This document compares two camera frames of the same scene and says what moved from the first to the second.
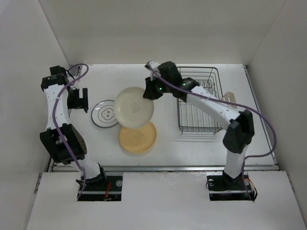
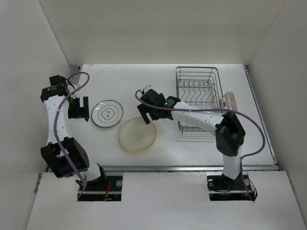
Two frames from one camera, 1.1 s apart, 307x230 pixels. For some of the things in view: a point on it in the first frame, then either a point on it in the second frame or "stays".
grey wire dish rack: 191,117 stays
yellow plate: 138,140 stays
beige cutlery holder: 230,97 stays
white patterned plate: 103,114 stays
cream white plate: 133,110 → 135,136
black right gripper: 150,92 → 144,109
